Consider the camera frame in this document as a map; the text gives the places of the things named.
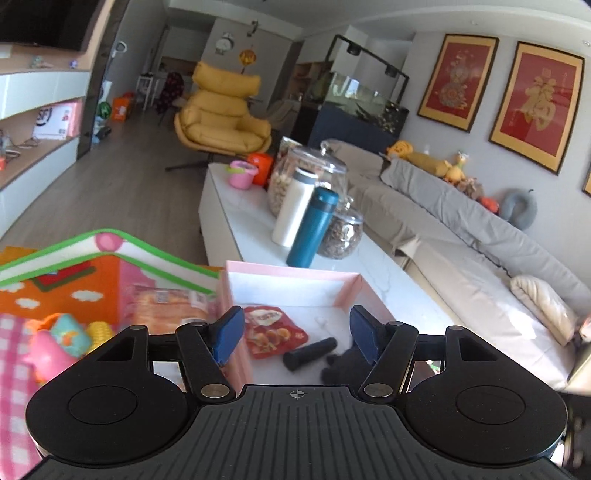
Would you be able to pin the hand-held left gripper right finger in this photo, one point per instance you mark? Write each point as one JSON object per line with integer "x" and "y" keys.
{"x": 362, "y": 337}

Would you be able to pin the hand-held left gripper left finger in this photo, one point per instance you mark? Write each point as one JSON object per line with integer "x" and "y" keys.
{"x": 228, "y": 334}

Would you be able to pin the red snack packet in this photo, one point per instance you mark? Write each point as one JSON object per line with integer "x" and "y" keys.
{"x": 268, "y": 332}

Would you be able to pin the bread packet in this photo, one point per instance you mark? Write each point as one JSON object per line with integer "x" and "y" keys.
{"x": 161, "y": 307}

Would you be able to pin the pink cardboard box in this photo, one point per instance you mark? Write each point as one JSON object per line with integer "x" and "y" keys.
{"x": 286, "y": 288}

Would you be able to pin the yellow corn toy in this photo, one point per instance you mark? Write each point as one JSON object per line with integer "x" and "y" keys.
{"x": 99, "y": 334}

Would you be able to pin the black cylinder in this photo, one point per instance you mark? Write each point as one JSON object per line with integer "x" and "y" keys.
{"x": 307, "y": 354}

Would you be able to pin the small glass jar of seeds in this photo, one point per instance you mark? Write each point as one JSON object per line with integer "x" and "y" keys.
{"x": 344, "y": 235}

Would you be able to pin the white coffee table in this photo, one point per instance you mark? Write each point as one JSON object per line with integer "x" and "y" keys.
{"x": 244, "y": 221}

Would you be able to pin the teal thermos bottle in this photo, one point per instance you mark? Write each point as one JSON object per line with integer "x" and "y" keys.
{"x": 311, "y": 226}

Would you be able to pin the white thermos bottle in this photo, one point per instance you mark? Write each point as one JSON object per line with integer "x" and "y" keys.
{"x": 291, "y": 207}

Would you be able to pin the grey sofa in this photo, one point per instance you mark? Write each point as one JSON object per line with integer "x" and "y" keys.
{"x": 443, "y": 217}

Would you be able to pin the pink toy cup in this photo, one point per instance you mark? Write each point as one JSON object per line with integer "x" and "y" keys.
{"x": 242, "y": 175}

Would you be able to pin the large glass jar of nuts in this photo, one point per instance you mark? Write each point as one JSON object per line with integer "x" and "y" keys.
{"x": 323, "y": 173}

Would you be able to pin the orange round toy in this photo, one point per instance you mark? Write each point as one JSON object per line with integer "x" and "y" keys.
{"x": 261, "y": 166}

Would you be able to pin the colourful play mat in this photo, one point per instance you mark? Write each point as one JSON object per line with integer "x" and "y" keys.
{"x": 55, "y": 281}

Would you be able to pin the brown plush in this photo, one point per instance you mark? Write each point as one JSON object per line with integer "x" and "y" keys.
{"x": 471, "y": 188}

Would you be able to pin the small orange plush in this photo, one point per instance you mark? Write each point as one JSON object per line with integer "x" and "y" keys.
{"x": 490, "y": 204}

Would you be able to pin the long yellow plush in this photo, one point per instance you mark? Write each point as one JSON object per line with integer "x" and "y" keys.
{"x": 427, "y": 164}

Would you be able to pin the cream pillow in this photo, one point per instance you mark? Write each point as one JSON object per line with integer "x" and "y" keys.
{"x": 545, "y": 304}

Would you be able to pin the yellow bird plush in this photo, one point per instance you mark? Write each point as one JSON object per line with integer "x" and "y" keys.
{"x": 457, "y": 168}

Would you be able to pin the grey neck pillow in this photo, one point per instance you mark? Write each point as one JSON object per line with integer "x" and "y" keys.
{"x": 519, "y": 210}

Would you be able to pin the yellow armchair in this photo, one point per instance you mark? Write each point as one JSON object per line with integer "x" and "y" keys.
{"x": 217, "y": 115}

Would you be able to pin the fish tank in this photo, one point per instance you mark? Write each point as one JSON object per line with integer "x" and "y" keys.
{"x": 355, "y": 110}

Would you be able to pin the dark cloth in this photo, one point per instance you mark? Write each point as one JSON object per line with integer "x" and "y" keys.
{"x": 168, "y": 92}

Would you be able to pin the orange bag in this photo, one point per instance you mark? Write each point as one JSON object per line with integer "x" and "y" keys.
{"x": 122, "y": 108}

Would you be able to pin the watermelon ball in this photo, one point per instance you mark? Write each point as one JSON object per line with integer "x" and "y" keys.
{"x": 105, "y": 110}

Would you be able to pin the white stool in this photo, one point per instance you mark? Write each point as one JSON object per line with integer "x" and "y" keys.
{"x": 147, "y": 90}

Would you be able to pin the white and pink parcel box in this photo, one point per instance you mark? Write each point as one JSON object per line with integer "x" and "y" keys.
{"x": 55, "y": 121}

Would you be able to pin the orange hanging ornament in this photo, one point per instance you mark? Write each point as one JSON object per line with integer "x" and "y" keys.
{"x": 247, "y": 57}

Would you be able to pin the white stick vacuum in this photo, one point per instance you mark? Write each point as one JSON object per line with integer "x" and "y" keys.
{"x": 113, "y": 69}

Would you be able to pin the small teal figurine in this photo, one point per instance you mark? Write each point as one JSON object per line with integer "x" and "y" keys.
{"x": 39, "y": 62}

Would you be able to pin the black television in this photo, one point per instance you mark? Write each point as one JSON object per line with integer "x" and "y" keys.
{"x": 46, "y": 21}

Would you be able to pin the wall clock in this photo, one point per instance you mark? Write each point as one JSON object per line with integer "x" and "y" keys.
{"x": 225, "y": 43}

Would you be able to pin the white wall shelf unit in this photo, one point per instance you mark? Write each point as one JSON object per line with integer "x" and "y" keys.
{"x": 41, "y": 85}

